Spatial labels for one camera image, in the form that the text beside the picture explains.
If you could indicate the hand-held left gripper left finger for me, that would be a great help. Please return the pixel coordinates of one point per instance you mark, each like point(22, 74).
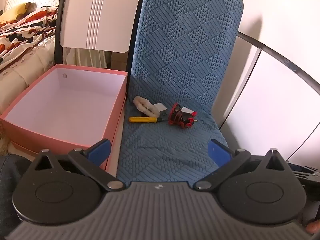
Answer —
point(100, 151)

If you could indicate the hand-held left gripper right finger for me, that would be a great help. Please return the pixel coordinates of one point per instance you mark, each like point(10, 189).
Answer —
point(220, 153)

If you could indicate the red and black toy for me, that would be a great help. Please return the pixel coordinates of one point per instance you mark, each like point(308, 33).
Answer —
point(183, 117)

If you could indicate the pink cardboard box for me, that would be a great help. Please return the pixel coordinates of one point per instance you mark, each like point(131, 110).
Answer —
point(62, 110)

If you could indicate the white fluffy hair clip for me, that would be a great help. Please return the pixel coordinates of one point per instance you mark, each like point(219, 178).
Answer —
point(145, 106)

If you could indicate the person's right hand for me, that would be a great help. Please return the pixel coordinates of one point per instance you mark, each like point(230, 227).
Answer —
point(313, 227)

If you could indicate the cream pleated bed skirt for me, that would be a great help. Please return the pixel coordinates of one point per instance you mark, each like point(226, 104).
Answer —
point(85, 57)

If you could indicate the person's leg in dark jeans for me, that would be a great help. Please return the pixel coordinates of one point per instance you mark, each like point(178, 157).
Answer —
point(6, 192)

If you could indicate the cream quilted bedspread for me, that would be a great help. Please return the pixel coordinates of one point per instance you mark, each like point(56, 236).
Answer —
point(25, 65)

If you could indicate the blue quilted chair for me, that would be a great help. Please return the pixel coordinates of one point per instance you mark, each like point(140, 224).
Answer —
point(185, 42)

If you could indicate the patterned red and cream blanket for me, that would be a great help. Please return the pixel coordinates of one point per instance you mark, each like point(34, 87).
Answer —
point(27, 25)

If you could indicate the yellow pillow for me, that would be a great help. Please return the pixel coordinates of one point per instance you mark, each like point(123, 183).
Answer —
point(15, 11)

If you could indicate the black curved metal frame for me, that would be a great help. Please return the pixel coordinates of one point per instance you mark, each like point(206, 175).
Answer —
point(280, 55)

